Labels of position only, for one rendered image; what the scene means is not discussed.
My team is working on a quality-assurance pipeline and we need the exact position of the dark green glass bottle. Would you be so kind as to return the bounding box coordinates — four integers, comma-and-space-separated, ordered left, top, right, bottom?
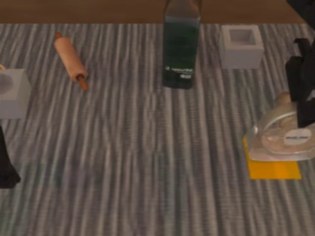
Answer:
162, 0, 203, 90

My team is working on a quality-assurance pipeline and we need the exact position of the yellow pad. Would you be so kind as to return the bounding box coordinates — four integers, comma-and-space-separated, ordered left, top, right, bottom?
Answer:
242, 136, 302, 180

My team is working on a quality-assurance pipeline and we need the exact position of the white open square box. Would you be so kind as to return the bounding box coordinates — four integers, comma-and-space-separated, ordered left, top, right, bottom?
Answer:
220, 25, 264, 70

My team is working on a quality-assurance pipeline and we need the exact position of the clear plastic food container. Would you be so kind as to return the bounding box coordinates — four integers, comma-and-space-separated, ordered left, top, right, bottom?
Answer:
244, 91, 315, 162

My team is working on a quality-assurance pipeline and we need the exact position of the white block with round hollow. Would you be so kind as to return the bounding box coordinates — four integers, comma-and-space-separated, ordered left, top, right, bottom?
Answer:
0, 68, 32, 119

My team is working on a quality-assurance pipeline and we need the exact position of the wooden rolling pin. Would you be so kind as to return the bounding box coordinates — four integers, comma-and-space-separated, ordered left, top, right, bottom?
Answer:
54, 31, 89, 91

